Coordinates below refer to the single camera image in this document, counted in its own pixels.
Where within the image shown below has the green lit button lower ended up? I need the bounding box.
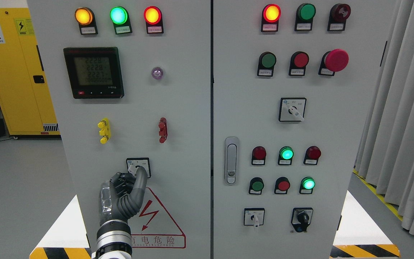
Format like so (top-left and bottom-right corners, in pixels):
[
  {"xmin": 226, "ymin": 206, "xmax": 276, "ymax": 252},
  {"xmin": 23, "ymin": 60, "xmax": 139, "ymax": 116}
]
[{"xmin": 299, "ymin": 177, "xmax": 316, "ymax": 195}]

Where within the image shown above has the amber indicator light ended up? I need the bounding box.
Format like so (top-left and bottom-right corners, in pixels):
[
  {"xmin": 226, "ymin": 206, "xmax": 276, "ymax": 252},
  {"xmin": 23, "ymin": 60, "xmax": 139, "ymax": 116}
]
[{"xmin": 74, "ymin": 7, "xmax": 98, "ymax": 35}]

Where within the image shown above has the green lit indicator middle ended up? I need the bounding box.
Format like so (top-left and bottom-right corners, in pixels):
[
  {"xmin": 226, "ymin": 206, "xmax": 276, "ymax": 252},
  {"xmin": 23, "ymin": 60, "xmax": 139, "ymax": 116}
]
[{"xmin": 277, "ymin": 146, "xmax": 294, "ymax": 166}]

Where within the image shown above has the red push button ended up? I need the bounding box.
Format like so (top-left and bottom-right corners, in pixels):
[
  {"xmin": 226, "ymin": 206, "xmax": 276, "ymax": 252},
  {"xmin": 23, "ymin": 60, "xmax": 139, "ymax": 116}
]
[
  {"xmin": 289, "ymin": 51, "xmax": 309, "ymax": 76},
  {"xmin": 274, "ymin": 177, "xmax": 291, "ymax": 195}
]

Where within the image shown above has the red electric hazard sticker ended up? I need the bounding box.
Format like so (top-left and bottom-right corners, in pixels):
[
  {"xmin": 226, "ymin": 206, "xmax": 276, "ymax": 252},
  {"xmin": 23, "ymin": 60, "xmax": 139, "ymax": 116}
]
[{"xmin": 128, "ymin": 187, "xmax": 186, "ymax": 249}]

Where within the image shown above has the silver cabinet door handle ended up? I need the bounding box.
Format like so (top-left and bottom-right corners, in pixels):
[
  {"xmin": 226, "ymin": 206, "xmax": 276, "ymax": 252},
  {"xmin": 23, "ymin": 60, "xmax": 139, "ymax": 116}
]
[{"xmin": 224, "ymin": 137, "xmax": 239, "ymax": 185}]

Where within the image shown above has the grey curtain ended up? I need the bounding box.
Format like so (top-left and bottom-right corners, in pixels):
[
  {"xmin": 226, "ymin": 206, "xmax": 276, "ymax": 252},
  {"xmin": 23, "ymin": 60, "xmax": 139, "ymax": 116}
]
[{"xmin": 355, "ymin": 0, "xmax": 414, "ymax": 236}]

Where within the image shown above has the red terminal post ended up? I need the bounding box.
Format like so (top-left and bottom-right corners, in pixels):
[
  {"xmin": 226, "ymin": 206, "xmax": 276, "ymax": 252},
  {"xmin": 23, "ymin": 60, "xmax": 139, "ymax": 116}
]
[{"xmin": 158, "ymin": 117, "xmax": 168, "ymax": 143}]

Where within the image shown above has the dark red buzzer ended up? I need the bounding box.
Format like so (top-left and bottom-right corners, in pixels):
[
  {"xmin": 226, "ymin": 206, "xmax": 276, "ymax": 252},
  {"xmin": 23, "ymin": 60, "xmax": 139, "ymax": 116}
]
[{"xmin": 327, "ymin": 3, "xmax": 351, "ymax": 32}]

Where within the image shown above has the black key selector switch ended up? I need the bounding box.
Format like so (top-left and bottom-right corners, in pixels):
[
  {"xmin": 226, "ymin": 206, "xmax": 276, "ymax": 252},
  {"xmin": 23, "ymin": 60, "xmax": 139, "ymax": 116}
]
[{"xmin": 291, "ymin": 208, "xmax": 314, "ymax": 233}]

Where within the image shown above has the grey black robot hand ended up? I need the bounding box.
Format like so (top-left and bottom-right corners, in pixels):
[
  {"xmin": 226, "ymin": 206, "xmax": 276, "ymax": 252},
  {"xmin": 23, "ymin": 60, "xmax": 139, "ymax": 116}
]
[{"xmin": 98, "ymin": 166, "xmax": 148, "ymax": 225}]

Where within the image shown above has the red lit indicator light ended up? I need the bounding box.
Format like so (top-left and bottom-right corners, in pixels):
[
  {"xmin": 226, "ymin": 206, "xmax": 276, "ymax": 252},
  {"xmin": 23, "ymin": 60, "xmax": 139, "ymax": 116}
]
[{"xmin": 143, "ymin": 5, "xmax": 164, "ymax": 34}]

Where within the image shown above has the small purple indicator lamp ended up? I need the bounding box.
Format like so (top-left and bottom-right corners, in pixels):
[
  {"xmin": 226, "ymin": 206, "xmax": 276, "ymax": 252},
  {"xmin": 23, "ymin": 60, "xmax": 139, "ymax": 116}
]
[{"xmin": 151, "ymin": 66, "xmax": 164, "ymax": 80}]

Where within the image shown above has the white rotary selector switch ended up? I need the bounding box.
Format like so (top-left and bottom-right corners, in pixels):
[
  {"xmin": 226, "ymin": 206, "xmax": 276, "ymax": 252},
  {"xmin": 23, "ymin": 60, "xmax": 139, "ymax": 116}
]
[{"xmin": 125, "ymin": 158, "xmax": 151, "ymax": 178}]

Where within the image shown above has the green push button lower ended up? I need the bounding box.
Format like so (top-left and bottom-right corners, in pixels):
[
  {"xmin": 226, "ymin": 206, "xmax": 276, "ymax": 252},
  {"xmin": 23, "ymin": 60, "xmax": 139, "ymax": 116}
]
[{"xmin": 248, "ymin": 177, "xmax": 264, "ymax": 195}]

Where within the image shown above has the white rotary selector upper right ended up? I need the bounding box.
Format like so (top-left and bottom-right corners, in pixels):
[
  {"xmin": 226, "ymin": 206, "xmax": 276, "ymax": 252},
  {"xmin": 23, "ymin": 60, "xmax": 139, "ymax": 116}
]
[{"xmin": 278, "ymin": 98, "xmax": 307, "ymax": 122}]

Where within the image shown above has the dark green indicator light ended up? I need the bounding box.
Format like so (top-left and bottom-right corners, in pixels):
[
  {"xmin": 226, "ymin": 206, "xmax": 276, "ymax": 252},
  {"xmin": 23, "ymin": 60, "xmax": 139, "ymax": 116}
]
[{"xmin": 294, "ymin": 3, "xmax": 317, "ymax": 31}]

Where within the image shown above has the yellow terminal post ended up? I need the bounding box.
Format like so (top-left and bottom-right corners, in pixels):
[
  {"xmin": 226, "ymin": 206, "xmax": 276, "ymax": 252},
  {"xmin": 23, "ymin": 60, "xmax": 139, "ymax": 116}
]
[{"xmin": 97, "ymin": 118, "xmax": 111, "ymax": 144}]

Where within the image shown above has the green push button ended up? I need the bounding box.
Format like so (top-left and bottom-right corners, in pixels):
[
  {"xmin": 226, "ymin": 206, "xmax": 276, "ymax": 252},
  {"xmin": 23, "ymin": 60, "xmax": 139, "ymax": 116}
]
[
  {"xmin": 248, "ymin": 177, "xmax": 264, "ymax": 195},
  {"xmin": 257, "ymin": 51, "xmax": 277, "ymax": 77}
]

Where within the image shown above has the grey electrical control cabinet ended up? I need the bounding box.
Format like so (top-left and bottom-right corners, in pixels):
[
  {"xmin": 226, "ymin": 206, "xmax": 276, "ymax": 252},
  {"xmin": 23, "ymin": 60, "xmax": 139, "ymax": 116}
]
[{"xmin": 26, "ymin": 0, "xmax": 397, "ymax": 259}]

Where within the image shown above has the red push button lower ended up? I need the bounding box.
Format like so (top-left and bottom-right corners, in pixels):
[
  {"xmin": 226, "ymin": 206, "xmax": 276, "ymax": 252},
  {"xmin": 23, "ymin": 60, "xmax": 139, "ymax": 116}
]
[{"xmin": 274, "ymin": 177, "xmax": 291, "ymax": 195}]

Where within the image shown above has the white rotary selector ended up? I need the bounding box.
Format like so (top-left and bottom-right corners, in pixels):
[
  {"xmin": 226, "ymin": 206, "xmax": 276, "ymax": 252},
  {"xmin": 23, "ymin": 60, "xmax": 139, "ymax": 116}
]
[
  {"xmin": 278, "ymin": 98, "xmax": 307, "ymax": 122},
  {"xmin": 243, "ymin": 208, "xmax": 266, "ymax": 228}
]

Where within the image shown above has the red lit indicator right door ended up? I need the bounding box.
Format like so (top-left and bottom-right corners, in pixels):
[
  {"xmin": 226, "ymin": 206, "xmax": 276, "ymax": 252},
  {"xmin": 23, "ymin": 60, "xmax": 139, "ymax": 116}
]
[{"xmin": 260, "ymin": 4, "xmax": 281, "ymax": 32}]

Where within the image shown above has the dark red indicator light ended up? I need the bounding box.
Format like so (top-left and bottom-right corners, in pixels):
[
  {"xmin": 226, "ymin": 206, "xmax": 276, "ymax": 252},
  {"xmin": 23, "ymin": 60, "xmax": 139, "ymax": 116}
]
[{"xmin": 251, "ymin": 146, "xmax": 267, "ymax": 166}]

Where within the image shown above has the dark red indicator right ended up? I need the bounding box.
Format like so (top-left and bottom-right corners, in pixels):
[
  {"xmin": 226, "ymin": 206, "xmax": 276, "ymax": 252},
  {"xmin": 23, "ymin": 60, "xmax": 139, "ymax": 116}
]
[{"xmin": 303, "ymin": 146, "xmax": 322, "ymax": 165}]

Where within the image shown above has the green lit indicator light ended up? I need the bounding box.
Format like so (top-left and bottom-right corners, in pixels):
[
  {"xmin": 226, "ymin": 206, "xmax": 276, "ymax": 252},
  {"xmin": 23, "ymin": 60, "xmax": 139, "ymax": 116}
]
[{"xmin": 110, "ymin": 6, "xmax": 133, "ymax": 35}]

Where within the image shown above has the black digital power meter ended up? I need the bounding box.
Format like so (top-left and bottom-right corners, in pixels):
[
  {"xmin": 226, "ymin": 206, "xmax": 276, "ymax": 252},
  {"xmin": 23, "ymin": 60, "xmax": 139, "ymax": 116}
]
[{"xmin": 63, "ymin": 46, "xmax": 125, "ymax": 99}]

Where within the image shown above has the yellow safety cabinet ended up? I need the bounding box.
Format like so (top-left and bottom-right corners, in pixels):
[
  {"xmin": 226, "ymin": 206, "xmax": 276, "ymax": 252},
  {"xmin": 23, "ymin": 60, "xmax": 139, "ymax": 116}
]
[{"xmin": 0, "ymin": 8, "xmax": 60, "ymax": 136}]

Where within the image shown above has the white rotary selector lower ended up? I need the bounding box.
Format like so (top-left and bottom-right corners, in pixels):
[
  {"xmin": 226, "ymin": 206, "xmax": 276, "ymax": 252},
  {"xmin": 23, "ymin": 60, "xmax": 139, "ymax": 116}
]
[{"xmin": 243, "ymin": 208, "xmax": 266, "ymax": 228}]

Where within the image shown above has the red emergency stop button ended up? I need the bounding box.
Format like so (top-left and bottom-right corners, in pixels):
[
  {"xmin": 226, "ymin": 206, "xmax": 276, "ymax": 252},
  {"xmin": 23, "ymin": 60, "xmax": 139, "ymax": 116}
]
[{"xmin": 318, "ymin": 49, "xmax": 349, "ymax": 76}]

